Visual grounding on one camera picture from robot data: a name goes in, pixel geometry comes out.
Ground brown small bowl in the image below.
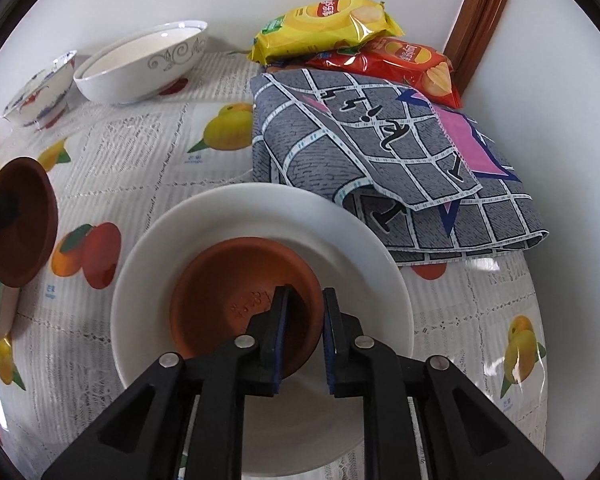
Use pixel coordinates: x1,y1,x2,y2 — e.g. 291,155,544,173
170,237,324,377
0,157,58,288

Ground pink square plate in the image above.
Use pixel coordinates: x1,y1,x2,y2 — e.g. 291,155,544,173
0,285,20,340

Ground blue patterned footed bowl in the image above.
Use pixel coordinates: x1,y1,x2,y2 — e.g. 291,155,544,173
2,50,78,130

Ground fruit print tablecloth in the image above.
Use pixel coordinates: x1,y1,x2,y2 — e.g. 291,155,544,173
0,53,547,479

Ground large white bowl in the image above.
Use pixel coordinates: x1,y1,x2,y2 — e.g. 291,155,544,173
72,19,210,106

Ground inner white patterned bowl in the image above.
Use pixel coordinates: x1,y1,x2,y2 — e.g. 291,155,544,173
76,21,208,79

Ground grey checked folded cloth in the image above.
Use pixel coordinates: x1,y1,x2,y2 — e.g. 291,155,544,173
250,68,547,266

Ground yellow chip bag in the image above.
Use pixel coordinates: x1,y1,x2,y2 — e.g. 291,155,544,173
249,0,404,66

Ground red chip bag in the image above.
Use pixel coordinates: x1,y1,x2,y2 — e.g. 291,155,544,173
306,37,462,108

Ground brown wooden door frame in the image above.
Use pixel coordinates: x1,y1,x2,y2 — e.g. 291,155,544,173
444,0,507,93

